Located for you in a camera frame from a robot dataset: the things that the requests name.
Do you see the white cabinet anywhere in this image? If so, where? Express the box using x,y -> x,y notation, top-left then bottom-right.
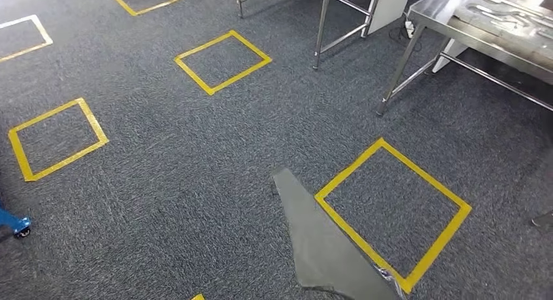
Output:
293,0 -> 413,36

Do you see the stainless steel workbench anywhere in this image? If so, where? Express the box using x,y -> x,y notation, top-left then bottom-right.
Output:
376,0 -> 553,117

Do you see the stamped grey metal plate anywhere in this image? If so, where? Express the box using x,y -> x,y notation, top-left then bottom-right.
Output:
453,0 -> 553,72

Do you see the blue wheeled rack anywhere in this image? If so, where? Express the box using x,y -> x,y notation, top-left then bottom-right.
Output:
0,198 -> 32,239

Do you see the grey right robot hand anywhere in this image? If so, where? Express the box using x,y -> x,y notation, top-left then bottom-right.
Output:
376,267 -> 409,300

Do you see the stainless steel table frame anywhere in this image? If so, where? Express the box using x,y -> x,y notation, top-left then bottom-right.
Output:
209,0 -> 291,19

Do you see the black plastic plate part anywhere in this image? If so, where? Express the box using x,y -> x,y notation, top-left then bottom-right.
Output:
272,167 -> 400,300

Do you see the black floor cable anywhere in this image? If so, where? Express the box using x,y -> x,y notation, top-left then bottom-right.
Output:
387,12 -> 411,43

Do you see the white side panel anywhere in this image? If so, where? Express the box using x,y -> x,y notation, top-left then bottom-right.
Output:
432,38 -> 470,73

